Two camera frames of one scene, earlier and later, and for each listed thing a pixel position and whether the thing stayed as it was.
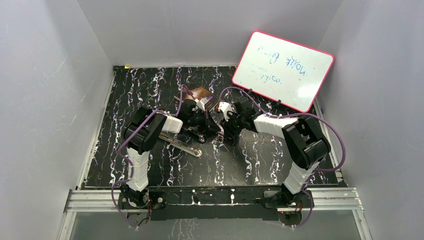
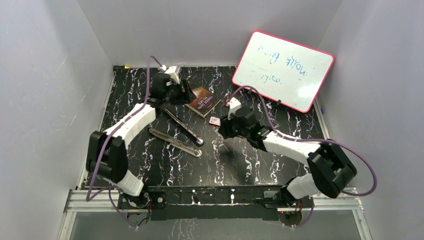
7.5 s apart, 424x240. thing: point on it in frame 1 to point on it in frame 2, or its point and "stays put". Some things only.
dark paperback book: x=198 y=93 stays put
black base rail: x=213 y=203 stays put
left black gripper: x=209 y=126 to x=186 y=97
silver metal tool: x=180 y=145 stays put
